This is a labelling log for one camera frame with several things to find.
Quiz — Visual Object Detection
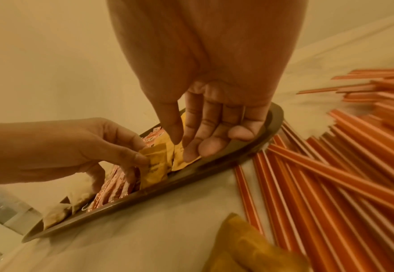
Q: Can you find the person's right hand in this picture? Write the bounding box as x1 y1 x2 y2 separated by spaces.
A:
105 0 309 163

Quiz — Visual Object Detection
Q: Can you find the person's left hand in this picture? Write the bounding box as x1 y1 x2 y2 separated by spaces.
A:
0 117 151 194

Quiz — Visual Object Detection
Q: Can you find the pile of yellow sachets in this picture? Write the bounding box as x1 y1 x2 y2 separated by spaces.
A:
203 212 312 272

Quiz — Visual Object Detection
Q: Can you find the single yellow sugar packet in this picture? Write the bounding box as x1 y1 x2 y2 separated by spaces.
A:
139 144 172 190

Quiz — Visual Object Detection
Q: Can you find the pile of orange stick packets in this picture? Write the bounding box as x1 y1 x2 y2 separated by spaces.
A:
234 67 394 272

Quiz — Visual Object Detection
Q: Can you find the neat cluster of tea bags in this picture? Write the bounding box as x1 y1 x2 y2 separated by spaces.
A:
41 190 95 230

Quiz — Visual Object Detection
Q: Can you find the dark brown tray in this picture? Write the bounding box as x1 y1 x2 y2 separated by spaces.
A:
22 102 285 244

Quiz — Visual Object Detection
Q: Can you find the red Nescafe sachets group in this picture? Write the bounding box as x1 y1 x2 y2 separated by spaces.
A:
83 126 142 213

